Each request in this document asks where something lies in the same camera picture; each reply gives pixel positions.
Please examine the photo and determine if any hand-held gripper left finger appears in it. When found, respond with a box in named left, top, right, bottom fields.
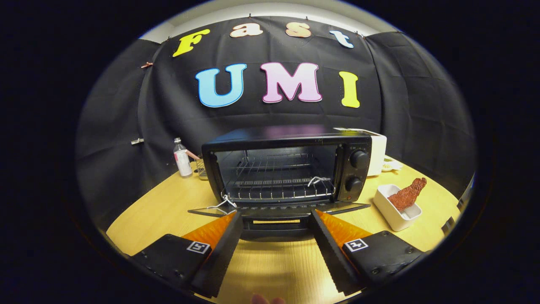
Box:
left=131, top=210, right=244, bottom=299

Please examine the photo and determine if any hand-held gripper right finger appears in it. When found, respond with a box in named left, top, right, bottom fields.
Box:
left=308, top=208, right=424, bottom=296

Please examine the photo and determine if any black toaster oven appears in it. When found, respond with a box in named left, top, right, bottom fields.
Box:
left=188, top=125, right=373, bottom=242

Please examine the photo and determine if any reddish brown meat slice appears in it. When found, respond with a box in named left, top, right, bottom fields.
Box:
left=387, top=177, right=427, bottom=212

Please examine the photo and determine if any white pop-up toaster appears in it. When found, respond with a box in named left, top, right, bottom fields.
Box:
left=333, top=128, right=387, bottom=177

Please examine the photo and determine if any white rectangular dish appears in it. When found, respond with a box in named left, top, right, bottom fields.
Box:
left=373, top=184, right=423, bottom=232

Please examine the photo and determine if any clear plastic bottle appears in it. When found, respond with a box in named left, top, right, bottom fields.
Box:
left=173, top=137, right=193, bottom=177

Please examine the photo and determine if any small wire basket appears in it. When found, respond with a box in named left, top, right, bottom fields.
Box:
left=195, top=157, right=209, bottom=181

